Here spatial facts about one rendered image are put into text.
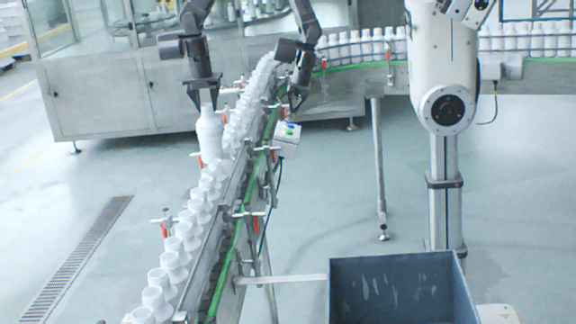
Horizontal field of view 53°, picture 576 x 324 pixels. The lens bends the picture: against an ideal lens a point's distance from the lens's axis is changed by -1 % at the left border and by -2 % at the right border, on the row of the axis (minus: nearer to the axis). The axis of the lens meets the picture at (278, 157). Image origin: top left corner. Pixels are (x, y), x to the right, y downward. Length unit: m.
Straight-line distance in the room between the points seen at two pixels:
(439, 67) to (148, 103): 3.83
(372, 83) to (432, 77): 1.50
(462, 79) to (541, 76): 1.40
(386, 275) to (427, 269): 0.10
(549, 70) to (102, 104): 3.70
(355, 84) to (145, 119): 2.57
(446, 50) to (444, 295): 0.65
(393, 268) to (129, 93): 4.04
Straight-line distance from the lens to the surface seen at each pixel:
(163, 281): 1.12
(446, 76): 1.72
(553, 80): 3.11
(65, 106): 5.54
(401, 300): 1.57
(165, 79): 5.15
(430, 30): 1.67
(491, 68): 2.93
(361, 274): 1.52
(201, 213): 1.37
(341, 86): 3.16
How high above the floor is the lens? 1.73
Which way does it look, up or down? 22 degrees down
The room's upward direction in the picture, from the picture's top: 7 degrees counter-clockwise
